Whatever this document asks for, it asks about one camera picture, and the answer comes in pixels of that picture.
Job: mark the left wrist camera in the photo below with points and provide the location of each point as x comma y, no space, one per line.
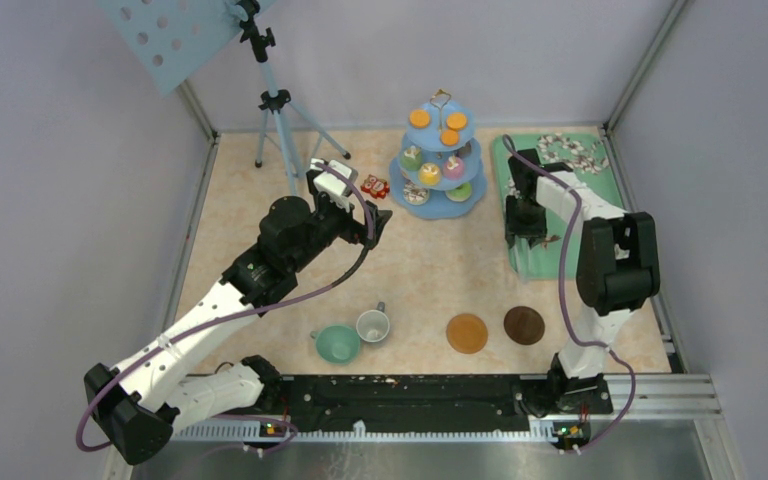
333,178

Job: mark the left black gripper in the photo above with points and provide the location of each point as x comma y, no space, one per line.
355,231

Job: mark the light blue tripod stand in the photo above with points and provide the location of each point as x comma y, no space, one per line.
274,125

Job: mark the red owl toy block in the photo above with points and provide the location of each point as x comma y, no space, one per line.
376,187

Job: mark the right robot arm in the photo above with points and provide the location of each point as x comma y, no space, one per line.
608,268

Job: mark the green floral serving tray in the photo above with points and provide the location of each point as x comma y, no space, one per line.
586,155

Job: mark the green dome cake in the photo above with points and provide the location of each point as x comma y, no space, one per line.
411,159

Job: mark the round orange biscuit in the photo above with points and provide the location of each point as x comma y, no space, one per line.
457,121
419,118

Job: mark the green teacup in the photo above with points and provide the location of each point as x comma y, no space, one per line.
336,344

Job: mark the pink dome cake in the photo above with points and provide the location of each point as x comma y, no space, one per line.
453,168

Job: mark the blue perforated board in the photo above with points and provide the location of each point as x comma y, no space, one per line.
172,39

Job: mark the white grey teacup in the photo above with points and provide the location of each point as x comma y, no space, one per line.
373,326

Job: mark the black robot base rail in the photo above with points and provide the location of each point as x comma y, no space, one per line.
427,404

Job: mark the blue three-tier cake stand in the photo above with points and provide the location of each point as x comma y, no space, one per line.
438,207

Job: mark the white chocolate drizzle donut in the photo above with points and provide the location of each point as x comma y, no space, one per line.
414,194

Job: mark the orange saucer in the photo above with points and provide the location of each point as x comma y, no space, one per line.
466,333

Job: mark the green glazed donut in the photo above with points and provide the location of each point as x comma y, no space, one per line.
461,193

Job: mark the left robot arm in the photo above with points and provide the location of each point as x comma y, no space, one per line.
142,401

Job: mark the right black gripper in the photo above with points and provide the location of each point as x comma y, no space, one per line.
536,233

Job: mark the small brown cookie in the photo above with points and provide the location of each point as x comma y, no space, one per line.
449,137

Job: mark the dark brown saucer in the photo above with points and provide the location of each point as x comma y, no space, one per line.
524,325

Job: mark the yellow dome cake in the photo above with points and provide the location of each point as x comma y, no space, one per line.
429,174

